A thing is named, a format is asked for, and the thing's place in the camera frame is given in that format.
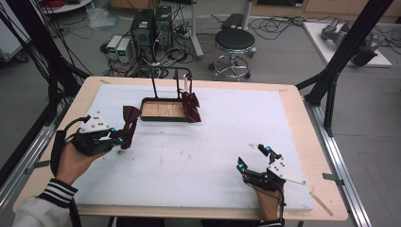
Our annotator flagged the aluminium rail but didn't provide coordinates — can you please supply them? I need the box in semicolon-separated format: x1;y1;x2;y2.
0;122;61;210
304;96;374;227

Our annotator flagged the black round stool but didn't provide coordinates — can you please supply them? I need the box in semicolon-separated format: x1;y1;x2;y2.
207;27;258;81

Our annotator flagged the black rack with wooden tray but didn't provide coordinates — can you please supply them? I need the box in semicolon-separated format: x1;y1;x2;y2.
139;65;194;123

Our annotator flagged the striped dark red bow tie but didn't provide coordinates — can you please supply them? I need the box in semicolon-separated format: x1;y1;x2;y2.
180;71;202;124

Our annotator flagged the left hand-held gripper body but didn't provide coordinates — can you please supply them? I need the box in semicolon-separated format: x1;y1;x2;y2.
70;111;118;157

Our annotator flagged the white floor board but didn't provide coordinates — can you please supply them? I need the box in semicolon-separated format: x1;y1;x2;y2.
302;21;393;69

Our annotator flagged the black computer tower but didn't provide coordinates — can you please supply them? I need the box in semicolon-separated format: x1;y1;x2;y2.
131;9;155;62
153;5;175;51

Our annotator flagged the grey power supply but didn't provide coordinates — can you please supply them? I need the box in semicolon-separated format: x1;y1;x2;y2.
106;34;123;61
116;37;133;64

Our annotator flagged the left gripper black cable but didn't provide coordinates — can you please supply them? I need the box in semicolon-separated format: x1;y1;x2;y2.
50;114;92;178

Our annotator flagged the clear plastic bag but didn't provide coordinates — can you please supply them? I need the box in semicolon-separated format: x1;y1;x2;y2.
86;8;121;30

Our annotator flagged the white foam mat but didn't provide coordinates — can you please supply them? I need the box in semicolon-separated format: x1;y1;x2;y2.
73;83;315;212

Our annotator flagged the plain maroon bow tie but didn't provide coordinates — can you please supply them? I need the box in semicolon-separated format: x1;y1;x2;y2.
120;105;142;150

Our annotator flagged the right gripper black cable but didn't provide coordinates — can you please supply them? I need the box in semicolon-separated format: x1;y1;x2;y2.
277;188;287;227

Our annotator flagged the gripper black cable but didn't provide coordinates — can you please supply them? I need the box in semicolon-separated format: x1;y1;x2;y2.
277;188;287;227
50;114;92;178

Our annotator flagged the white round table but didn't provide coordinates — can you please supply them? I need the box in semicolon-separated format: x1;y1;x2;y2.
41;0;95;15

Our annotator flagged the flat black device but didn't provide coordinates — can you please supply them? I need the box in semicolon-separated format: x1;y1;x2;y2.
221;12;246;31

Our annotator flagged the person's right hand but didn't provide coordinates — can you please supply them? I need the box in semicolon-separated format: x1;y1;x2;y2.
253;185;285;222

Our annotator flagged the person's left hand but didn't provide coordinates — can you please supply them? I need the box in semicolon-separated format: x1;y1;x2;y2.
56;143;107;187

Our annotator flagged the thick black frame stand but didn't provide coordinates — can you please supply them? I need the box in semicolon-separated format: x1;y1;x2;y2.
296;0;395;138

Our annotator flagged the grey robot hand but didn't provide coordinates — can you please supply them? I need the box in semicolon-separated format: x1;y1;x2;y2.
321;17;383;67

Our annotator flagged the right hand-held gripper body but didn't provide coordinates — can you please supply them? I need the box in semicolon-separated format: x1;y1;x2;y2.
242;156;307;192

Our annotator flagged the thin wooden stick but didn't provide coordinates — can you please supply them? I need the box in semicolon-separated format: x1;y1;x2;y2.
308;190;335;218

